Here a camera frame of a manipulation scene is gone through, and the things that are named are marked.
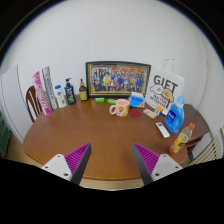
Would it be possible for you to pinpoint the colourful puzzle cube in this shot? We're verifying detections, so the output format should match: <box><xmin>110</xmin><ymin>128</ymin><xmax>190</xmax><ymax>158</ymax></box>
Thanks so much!
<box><xmin>153</xmin><ymin>105</ymin><xmax>165</xmax><ymax>117</ymax></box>

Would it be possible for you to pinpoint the white remote control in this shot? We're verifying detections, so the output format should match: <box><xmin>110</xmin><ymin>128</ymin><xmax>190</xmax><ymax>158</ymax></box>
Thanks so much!
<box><xmin>155</xmin><ymin>121</ymin><xmax>171</xmax><ymax>139</ymax></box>

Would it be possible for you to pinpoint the white shampoo bottle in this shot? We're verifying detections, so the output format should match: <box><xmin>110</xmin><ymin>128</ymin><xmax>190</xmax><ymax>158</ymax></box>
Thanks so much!
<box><xmin>54</xmin><ymin>84</ymin><xmax>68</xmax><ymax>109</ymax></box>

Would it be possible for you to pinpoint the brown wooden chair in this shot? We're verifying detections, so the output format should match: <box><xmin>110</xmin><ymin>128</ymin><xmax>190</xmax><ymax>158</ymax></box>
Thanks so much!
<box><xmin>25</xmin><ymin>84</ymin><xmax>44</xmax><ymax>123</ymax></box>

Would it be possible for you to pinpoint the dark wooden side table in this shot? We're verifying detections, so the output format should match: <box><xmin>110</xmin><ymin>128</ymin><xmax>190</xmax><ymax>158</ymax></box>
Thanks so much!
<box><xmin>182</xmin><ymin>103</ymin><xmax>212</xmax><ymax>149</ymax></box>

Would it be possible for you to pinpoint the amber pump bottle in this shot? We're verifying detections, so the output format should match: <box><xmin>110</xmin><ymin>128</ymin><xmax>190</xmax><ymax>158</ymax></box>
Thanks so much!
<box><xmin>78</xmin><ymin>78</ymin><xmax>89</xmax><ymax>102</ymax></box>

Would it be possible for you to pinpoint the small patterned snack packet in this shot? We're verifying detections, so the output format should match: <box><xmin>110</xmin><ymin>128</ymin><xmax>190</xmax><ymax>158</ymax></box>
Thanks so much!
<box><xmin>142</xmin><ymin>107</ymin><xmax>158</xmax><ymax>120</ymax></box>

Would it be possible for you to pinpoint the orange juice bottle orange cap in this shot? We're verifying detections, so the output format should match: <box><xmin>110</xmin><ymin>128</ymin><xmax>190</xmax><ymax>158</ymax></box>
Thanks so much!
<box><xmin>168</xmin><ymin>122</ymin><xmax>196</xmax><ymax>155</ymax></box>

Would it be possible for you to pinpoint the tall green and white box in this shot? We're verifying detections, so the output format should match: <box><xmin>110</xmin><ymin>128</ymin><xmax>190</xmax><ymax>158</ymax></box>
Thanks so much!
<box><xmin>41</xmin><ymin>66</ymin><xmax>59</xmax><ymax>111</ymax></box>

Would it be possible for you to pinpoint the tall pink and white box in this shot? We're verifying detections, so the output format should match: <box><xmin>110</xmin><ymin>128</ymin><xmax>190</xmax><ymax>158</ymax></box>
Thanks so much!
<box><xmin>32</xmin><ymin>70</ymin><xmax>53</xmax><ymax>117</ymax></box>

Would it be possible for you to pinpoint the white radiator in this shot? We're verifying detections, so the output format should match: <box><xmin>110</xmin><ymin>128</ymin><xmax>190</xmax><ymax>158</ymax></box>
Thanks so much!
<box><xmin>191</xmin><ymin>134</ymin><xmax>224</xmax><ymax>166</ymax></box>

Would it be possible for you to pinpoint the dark blue pump bottle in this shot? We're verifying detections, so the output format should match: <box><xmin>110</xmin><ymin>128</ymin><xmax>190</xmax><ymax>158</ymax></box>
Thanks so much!
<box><xmin>63</xmin><ymin>77</ymin><xmax>77</xmax><ymax>106</ymax></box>

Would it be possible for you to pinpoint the blue detergent bottle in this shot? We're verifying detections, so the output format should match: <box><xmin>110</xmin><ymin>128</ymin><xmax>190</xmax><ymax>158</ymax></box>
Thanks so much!
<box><xmin>163</xmin><ymin>95</ymin><xmax>186</xmax><ymax>135</ymax></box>

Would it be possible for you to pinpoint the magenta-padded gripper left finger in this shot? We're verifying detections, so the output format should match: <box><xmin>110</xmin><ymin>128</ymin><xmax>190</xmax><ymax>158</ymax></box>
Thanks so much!
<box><xmin>40</xmin><ymin>142</ymin><xmax>93</xmax><ymax>186</ymax></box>

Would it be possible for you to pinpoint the flat round red coaster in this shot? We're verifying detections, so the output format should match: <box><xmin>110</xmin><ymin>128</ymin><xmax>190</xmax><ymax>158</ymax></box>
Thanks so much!
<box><xmin>129</xmin><ymin>108</ymin><xmax>143</xmax><ymax>118</ymax></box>

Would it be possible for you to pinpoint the white paper gift bag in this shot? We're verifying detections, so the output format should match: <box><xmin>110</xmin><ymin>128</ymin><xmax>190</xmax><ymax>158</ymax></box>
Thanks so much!
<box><xmin>144</xmin><ymin>58</ymin><xmax>186</xmax><ymax>116</ymax></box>

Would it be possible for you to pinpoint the pink mug with orange print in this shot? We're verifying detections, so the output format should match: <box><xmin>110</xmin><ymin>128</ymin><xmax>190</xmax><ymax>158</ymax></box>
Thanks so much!
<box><xmin>109</xmin><ymin>98</ymin><xmax>131</xmax><ymax>118</ymax></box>

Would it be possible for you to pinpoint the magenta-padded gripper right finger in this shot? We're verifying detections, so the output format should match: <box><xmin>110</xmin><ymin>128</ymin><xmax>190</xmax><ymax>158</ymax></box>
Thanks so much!
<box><xmin>131</xmin><ymin>143</ymin><xmax>184</xmax><ymax>186</ymax></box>

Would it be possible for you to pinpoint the white door panel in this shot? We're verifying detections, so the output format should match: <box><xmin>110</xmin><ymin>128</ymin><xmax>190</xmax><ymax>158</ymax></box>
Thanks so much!
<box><xmin>0</xmin><ymin>64</ymin><xmax>34</xmax><ymax>145</ymax></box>

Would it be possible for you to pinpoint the framed group picture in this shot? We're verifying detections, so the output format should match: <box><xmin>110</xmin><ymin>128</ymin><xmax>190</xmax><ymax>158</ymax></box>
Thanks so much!
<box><xmin>85</xmin><ymin>60</ymin><xmax>152</xmax><ymax>99</ymax></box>

